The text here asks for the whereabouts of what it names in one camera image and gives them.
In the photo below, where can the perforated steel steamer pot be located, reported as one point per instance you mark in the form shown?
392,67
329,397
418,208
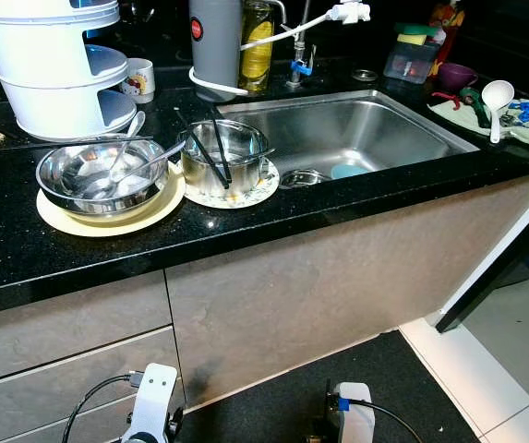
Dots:
303,178

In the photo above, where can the light blue plate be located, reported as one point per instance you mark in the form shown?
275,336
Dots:
349,172

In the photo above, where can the black floor mat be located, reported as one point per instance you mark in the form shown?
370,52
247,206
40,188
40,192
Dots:
412,397

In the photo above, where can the shallow grey drawer front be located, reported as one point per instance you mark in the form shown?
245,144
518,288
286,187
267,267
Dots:
70,328

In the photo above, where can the grey stone cabinet front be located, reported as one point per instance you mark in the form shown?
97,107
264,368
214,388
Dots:
319,286

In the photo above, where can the deep grey drawer front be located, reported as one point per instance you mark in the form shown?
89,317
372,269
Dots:
24,406

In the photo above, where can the floral patterned plate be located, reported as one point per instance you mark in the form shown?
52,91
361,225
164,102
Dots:
259,194

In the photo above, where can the small steel pot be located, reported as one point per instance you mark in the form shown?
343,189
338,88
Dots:
204,175

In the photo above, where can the wide steel bowl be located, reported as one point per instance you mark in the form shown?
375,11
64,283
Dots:
70,161

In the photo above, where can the stainless steel sink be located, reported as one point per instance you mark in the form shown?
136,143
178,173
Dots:
356,134

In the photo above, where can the light green cloth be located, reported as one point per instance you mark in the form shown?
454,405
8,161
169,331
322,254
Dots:
453,114

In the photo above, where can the white printed mug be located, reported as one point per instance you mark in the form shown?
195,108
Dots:
139,78

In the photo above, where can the white tiered storage rack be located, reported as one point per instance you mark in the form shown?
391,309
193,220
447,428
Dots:
42,101

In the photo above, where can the round steel countertop cap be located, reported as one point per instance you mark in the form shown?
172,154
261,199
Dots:
365,75

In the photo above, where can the clear plastic container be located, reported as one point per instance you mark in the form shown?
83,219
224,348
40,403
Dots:
407,66

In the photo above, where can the purple cup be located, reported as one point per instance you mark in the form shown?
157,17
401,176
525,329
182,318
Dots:
455,77

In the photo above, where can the blue plastic clip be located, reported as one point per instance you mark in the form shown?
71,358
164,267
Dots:
525,111

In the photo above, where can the white plastic ladle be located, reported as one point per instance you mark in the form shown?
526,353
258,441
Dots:
498,92

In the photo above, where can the grey thermos jug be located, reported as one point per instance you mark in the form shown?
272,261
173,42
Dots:
215,51

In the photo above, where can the steel faucet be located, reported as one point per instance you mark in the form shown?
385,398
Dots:
296,51

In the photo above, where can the yellow oil bottle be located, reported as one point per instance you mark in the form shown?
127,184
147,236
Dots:
257,55

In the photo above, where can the yellow sponge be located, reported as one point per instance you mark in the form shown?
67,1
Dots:
410,40

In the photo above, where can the green sponge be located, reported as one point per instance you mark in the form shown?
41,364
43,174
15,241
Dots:
418,29

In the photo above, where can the white faucet filter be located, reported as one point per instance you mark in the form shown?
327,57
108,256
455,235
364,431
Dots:
349,12

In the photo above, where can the red printed bottle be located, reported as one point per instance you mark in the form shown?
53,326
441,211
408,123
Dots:
447,18

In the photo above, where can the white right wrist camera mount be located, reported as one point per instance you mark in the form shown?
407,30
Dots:
356,420

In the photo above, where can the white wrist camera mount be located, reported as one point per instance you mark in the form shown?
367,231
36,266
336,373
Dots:
356,420
153,397

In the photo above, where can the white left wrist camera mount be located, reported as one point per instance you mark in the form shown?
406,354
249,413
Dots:
153,397

